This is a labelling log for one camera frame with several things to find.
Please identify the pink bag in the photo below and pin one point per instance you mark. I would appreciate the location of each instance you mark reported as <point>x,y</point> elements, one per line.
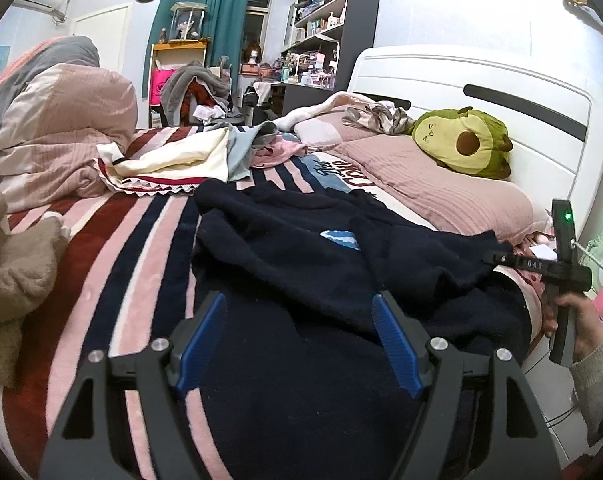
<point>161,85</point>

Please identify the black shelf unit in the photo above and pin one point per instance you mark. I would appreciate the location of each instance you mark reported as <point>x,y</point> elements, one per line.
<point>361,20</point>

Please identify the person's right hand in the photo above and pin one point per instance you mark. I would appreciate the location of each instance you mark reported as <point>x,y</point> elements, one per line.
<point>584,322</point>

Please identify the window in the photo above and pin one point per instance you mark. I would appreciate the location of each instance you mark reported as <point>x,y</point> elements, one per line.
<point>257,20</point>

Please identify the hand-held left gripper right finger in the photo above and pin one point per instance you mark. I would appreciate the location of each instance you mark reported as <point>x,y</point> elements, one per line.
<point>396,345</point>

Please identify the white bed headboard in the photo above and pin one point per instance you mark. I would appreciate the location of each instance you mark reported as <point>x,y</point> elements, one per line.
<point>531,125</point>

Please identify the dark desk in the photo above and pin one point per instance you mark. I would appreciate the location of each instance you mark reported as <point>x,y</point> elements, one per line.
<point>291,95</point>

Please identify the pale pink pillow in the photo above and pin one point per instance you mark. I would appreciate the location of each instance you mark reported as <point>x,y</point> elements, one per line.
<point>321,131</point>

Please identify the striped fleece blanket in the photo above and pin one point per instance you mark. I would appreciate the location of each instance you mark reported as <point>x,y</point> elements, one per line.
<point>131,240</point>

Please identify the beige fleece garment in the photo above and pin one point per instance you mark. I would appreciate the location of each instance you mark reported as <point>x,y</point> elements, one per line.
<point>16,270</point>

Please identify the folded pink grey duvet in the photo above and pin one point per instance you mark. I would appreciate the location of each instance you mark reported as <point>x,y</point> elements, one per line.
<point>66,120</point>

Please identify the mannequin head with wig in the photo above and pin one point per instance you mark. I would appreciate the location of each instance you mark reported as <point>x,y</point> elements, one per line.
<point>253,57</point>

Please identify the light blue garment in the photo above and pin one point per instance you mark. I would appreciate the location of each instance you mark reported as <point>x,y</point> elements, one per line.
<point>241,155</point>

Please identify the grey patterned cloth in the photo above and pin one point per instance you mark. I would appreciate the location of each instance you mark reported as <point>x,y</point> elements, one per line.
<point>381,117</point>

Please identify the white fluffy blanket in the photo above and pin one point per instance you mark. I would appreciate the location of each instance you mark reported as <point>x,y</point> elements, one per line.
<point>301,115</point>

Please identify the teal curtain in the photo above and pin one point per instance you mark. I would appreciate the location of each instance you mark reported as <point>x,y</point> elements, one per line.
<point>226,10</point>

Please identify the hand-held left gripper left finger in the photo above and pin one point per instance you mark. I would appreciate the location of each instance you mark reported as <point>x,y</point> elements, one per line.
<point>201,345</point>

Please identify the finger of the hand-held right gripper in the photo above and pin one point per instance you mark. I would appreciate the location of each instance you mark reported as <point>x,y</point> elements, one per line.
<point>499,258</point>

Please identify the pile of clothes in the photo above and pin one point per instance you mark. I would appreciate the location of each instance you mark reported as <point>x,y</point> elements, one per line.
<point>191,85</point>

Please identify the pink garment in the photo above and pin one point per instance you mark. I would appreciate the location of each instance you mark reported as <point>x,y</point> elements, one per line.
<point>281,152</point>

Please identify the navy blue garment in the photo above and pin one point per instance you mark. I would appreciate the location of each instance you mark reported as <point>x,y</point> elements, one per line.
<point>281,260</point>

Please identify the white door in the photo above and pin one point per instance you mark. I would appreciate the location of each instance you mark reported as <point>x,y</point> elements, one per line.
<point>104,32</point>

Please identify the glass display case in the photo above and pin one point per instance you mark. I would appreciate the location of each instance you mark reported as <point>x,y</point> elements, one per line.
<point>189,20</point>

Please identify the cream cloth with red trim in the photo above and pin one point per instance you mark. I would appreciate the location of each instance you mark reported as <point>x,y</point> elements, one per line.
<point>181,160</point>

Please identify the avocado plush toy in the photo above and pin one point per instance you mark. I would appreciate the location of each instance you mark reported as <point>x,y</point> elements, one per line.
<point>451,135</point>

